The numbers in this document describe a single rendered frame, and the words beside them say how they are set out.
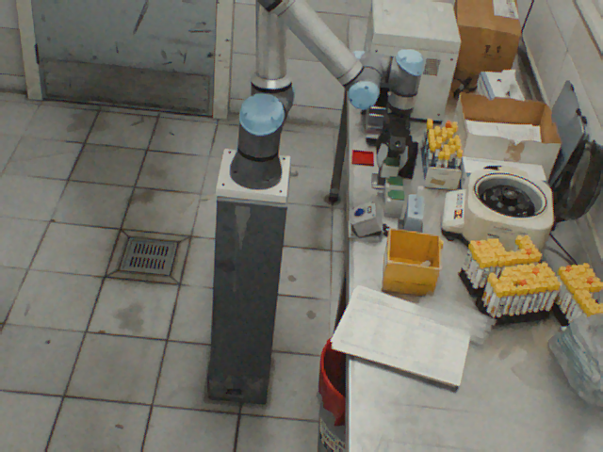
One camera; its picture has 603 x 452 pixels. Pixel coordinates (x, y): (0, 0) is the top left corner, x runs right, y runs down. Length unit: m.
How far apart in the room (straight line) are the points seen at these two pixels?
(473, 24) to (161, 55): 1.69
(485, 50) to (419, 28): 0.48
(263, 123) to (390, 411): 0.84
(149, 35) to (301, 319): 1.66
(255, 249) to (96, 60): 2.06
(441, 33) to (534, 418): 1.28
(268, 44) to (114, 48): 2.01
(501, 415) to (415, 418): 0.19
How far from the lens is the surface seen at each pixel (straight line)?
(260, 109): 2.25
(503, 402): 1.94
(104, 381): 3.01
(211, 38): 4.09
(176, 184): 3.84
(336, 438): 2.60
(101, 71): 4.29
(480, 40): 3.09
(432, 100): 2.76
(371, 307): 2.04
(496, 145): 2.53
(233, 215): 2.36
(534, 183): 2.42
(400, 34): 2.64
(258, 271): 2.49
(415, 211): 2.22
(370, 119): 2.65
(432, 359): 1.96
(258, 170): 2.30
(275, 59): 2.30
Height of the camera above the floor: 2.30
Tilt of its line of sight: 39 degrees down
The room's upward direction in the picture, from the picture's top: 7 degrees clockwise
